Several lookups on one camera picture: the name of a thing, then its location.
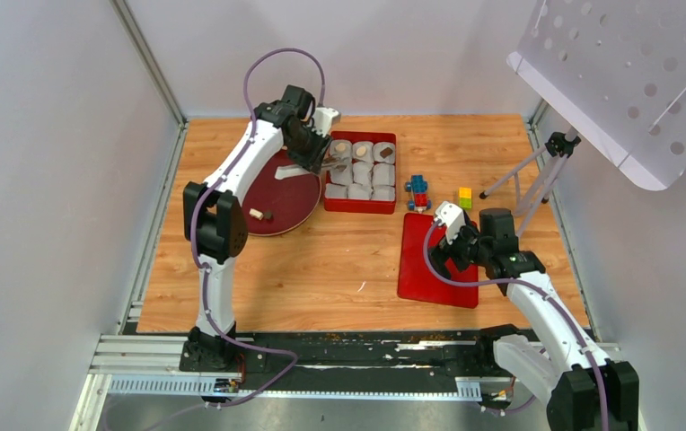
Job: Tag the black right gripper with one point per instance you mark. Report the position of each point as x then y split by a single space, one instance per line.
444 250

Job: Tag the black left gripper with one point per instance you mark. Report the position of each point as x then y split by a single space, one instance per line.
312 162

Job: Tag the wooden metal food tongs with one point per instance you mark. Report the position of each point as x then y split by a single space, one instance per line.
296 170

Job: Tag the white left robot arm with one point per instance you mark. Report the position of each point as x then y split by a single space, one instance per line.
216 226

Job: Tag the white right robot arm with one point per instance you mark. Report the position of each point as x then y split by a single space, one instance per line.
581 386

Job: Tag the red rectangular chocolate box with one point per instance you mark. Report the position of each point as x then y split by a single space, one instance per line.
364 185

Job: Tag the brown square chocolate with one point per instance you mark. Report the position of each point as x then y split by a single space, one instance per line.
386 152

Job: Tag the white rectangular chocolate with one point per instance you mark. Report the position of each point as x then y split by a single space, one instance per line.
256 213

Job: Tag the yellow green toy block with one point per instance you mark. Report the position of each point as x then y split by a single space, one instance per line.
464 196

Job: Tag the red box lid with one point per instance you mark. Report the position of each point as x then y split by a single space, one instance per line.
415 281

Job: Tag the round dark red tray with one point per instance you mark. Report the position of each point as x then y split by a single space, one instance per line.
290 201

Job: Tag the blue red toy car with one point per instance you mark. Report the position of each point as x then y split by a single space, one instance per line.
417 188

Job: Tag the perforated white light panel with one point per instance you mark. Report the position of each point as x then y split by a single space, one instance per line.
616 72

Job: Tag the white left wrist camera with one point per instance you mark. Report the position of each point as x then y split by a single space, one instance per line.
324 118

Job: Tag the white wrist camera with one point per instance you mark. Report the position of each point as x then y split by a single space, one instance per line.
324 118
452 218

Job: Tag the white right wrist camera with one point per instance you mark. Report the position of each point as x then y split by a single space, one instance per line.
452 218

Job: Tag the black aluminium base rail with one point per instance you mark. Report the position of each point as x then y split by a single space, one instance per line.
452 365

